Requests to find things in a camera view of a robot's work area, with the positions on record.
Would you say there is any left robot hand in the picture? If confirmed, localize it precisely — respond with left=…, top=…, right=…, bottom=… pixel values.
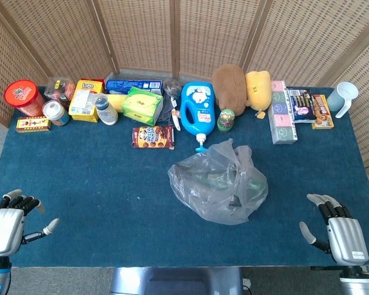
left=0, top=189, right=61, bottom=258

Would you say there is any clear plastic snack box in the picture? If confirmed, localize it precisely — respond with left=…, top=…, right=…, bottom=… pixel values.
left=44, top=76, right=77, bottom=108

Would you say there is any white lid nut jar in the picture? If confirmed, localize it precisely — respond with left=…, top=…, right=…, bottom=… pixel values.
left=41, top=100, right=71, bottom=127

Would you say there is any blue Doraemon detergent bottle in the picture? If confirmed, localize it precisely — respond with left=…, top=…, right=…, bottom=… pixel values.
left=180, top=81, right=216, bottom=154

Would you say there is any long blue box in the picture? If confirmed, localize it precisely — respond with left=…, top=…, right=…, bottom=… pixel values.
left=105, top=79, right=164, bottom=96

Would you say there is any wicker folding screen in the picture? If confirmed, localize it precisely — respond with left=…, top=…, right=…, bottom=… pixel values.
left=0, top=0, right=369, bottom=222

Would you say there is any dark blue snack package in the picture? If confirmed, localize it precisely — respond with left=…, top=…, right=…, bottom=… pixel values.
left=286, top=87, right=317, bottom=124

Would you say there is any red cylindrical canister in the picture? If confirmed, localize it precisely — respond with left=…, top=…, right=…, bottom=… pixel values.
left=3, top=79, right=47, bottom=117

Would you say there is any dark mesh scrubber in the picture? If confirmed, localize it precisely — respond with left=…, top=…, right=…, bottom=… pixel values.
left=162, top=78, right=182, bottom=98

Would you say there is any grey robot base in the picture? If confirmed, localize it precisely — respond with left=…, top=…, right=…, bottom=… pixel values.
left=109, top=266, right=245, bottom=295

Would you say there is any pale blue measuring cup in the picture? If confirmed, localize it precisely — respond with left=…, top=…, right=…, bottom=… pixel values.
left=327, top=81, right=360, bottom=119

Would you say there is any yellow sponge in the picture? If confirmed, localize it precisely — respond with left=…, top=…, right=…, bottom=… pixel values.
left=106, top=93, right=129, bottom=114

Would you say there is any yellow plush toy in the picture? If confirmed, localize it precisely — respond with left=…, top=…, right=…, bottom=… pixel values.
left=245, top=70, right=272, bottom=119

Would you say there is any yellow UFO noodle pack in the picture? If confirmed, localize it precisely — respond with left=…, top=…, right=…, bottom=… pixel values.
left=68, top=79, right=106, bottom=123

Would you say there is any green egg shaped toy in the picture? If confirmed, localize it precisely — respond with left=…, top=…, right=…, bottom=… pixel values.
left=216, top=108, right=236, bottom=133

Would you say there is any yellow red curry box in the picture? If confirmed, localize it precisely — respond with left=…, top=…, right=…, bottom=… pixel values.
left=310, top=94, right=335, bottom=130

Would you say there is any pastel tissue multipack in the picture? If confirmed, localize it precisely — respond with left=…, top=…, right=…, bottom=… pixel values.
left=269, top=80, right=298, bottom=145

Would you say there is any green tissue pack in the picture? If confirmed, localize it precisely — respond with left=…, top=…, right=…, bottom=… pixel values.
left=121, top=86, right=164, bottom=127

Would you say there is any white bottle blue cap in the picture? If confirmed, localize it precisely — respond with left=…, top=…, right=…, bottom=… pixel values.
left=93, top=93, right=119, bottom=126

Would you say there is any white handled knife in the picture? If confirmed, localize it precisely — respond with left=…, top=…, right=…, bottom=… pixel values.
left=170, top=95, right=182, bottom=132

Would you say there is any dark grey cloth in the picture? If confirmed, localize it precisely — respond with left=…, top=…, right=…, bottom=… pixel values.
left=153, top=95, right=176, bottom=127

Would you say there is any small red yellow box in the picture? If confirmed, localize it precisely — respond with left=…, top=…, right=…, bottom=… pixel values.
left=15, top=116, right=52, bottom=133

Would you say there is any transparent plastic bag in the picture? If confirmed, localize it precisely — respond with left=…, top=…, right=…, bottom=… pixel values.
left=167, top=138, right=269, bottom=226

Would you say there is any brown capybara plush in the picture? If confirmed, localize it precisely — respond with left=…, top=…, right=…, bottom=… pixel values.
left=211, top=64, right=248, bottom=117

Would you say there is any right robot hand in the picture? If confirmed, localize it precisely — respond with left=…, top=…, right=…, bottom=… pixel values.
left=299, top=193, right=369, bottom=267

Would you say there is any brown Hello Panda box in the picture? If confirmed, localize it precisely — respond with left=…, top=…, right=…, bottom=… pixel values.
left=132, top=125, right=176, bottom=151

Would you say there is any blue felt table cover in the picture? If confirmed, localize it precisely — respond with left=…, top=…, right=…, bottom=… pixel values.
left=0, top=85, right=369, bottom=269

